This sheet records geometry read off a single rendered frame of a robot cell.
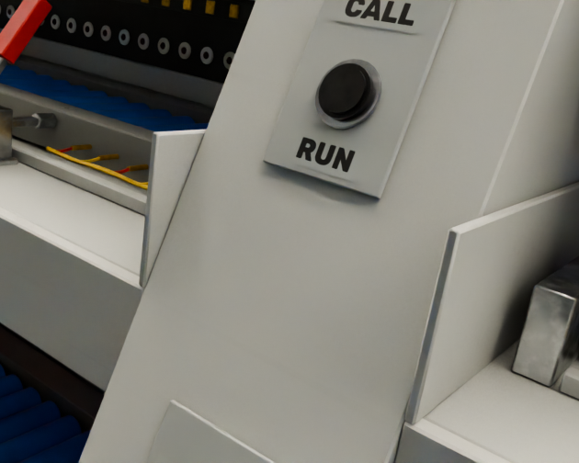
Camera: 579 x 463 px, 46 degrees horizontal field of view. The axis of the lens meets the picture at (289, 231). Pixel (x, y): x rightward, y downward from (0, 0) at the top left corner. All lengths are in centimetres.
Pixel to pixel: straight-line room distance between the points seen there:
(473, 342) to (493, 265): 2
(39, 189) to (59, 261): 7
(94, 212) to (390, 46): 15
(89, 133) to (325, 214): 19
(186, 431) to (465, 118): 12
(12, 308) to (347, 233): 15
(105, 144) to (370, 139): 19
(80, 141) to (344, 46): 20
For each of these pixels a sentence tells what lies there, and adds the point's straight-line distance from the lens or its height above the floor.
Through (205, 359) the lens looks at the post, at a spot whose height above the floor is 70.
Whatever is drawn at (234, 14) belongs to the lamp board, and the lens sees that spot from 45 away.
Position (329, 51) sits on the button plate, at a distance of 20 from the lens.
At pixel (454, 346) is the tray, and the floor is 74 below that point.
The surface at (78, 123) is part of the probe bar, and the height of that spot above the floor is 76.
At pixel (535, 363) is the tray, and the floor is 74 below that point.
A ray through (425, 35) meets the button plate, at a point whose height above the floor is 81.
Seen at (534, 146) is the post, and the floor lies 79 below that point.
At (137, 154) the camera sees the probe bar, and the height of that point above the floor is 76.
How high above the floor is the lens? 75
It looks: level
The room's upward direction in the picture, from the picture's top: 21 degrees clockwise
